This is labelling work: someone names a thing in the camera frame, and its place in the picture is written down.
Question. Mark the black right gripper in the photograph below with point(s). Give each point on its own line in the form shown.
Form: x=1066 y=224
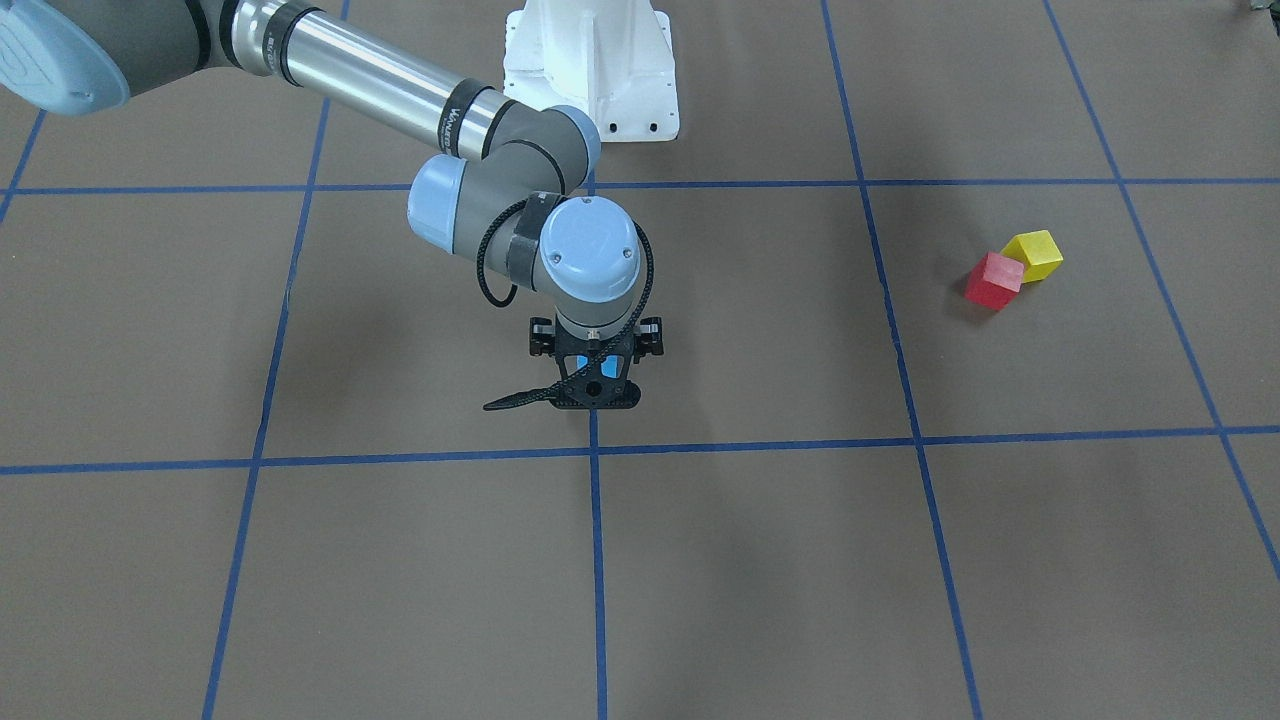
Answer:
x=541 y=337

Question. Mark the blue wooden block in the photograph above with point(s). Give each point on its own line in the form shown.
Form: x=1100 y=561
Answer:
x=597 y=368

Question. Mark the red wooden block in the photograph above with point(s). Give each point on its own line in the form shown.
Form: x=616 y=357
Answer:
x=994 y=281

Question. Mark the yellow wooden block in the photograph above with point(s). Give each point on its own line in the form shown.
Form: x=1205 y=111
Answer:
x=1037 y=251

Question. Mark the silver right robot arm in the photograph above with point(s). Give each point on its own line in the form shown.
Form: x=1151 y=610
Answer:
x=498 y=191

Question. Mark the blue tape line lengthwise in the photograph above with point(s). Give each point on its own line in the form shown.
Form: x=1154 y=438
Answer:
x=597 y=547

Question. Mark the brown paper table cover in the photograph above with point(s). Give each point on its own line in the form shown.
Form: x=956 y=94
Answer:
x=222 y=268

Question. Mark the blue tape line crosswise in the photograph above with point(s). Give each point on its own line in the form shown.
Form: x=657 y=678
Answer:
x=501 y=454

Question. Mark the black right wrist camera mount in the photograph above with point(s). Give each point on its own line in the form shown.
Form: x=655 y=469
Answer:
x=576 y=390

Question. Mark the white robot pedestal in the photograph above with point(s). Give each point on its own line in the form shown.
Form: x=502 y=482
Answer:
x=612 y=60

